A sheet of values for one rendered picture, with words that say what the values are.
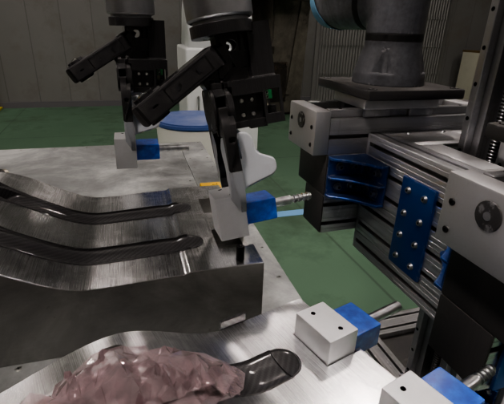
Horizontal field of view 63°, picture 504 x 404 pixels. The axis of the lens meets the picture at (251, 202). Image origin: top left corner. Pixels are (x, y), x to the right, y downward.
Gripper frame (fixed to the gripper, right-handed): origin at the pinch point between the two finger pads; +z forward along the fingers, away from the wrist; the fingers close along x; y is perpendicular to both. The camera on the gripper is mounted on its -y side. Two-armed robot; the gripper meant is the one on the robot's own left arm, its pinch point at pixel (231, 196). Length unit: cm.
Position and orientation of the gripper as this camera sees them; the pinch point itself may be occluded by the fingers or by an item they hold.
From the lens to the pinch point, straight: 51.6
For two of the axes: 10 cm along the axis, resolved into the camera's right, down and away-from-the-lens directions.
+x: -2.6, -2.5, 9.3
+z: 1.4, 9.4, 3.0
